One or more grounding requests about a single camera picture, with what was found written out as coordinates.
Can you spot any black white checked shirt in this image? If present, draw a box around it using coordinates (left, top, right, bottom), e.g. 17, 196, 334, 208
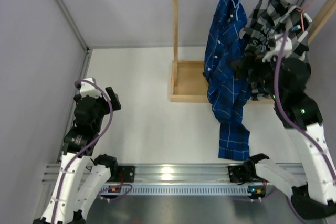
241, 0, 313, 101

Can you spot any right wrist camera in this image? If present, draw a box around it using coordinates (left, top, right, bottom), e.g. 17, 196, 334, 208
261, 32, 301, 63

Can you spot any perforated cable duct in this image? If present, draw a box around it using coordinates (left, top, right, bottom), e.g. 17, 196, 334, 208
101, 184, 266, 197

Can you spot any blue plaid shirt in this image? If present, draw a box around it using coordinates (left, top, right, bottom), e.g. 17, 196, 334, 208
203, 0, 250, 161

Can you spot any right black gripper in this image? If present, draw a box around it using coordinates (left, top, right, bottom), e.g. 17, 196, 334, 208
232, 51, 285, 102

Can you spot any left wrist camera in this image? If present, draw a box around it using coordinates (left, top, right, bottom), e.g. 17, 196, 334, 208
78, 77, 100, 99

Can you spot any wooden clothes rack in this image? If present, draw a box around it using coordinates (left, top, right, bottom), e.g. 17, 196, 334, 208
170, 0, 335, 103

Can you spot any light blue wire hanger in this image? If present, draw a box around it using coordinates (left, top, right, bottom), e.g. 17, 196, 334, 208
233, 0, 242, 21

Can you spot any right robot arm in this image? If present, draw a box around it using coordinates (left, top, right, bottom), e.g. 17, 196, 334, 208
228, 54, 335, 220

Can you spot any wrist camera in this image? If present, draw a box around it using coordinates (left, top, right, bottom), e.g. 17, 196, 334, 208
261, 32, 301, 63
78, 77, 100, 99

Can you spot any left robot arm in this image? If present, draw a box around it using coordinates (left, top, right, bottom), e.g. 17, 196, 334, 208
33, 82, 121, 223

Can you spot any pink wire hanger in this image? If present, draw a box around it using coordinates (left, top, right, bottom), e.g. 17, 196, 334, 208
298, 0, 314, 32

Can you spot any aluminium mounting rail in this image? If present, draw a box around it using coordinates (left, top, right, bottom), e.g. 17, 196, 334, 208
41, 163, 305, 184

